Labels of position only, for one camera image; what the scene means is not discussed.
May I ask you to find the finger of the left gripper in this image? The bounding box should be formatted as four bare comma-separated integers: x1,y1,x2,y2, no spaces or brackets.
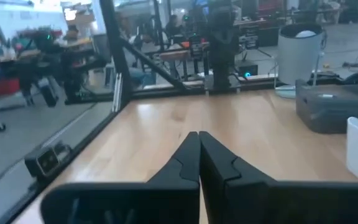
309,71,358,87

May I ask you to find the person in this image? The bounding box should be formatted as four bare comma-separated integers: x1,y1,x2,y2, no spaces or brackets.
165,14,183,38

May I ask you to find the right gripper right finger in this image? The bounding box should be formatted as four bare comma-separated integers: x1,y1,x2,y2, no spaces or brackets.
200,131,358,224

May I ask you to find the dark grey translucent bin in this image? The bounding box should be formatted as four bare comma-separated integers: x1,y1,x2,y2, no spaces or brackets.
295,73,358,134

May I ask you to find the wooden side table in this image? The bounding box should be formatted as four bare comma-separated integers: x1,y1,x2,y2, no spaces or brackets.
159,49,190,82

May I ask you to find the black aluminium table frame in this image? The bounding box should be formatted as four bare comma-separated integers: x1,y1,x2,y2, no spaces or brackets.
0,0,281,224

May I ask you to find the red crate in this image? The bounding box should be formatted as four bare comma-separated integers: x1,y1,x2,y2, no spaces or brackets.
0,77,21,96

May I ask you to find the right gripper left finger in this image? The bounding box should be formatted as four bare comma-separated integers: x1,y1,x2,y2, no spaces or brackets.
40,131,201,224

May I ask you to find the black box blue light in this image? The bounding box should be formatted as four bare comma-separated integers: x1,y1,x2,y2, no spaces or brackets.
234,60,259,78

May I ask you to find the black table-level camera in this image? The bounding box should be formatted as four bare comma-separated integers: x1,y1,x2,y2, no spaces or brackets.
24,141,73,183

